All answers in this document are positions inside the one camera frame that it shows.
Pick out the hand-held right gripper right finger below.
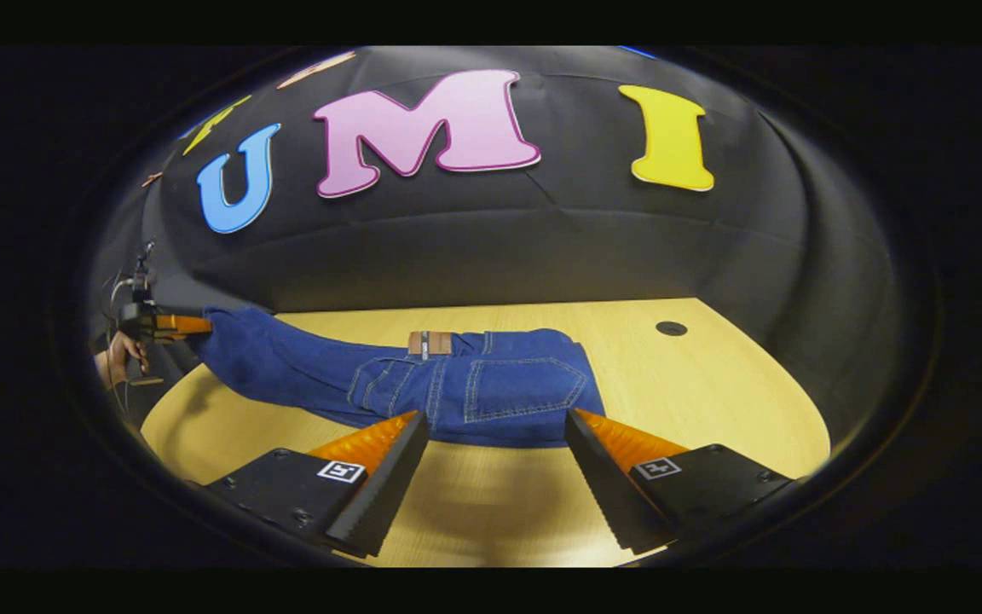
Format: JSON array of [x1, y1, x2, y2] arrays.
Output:
[[563, 408, 796, 555]]

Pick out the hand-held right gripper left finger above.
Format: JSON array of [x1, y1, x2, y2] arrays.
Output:
[[199, 410, 434, 559]]

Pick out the blue jeans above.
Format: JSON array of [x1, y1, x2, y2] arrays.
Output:
[[188, 307, 607, 449]]

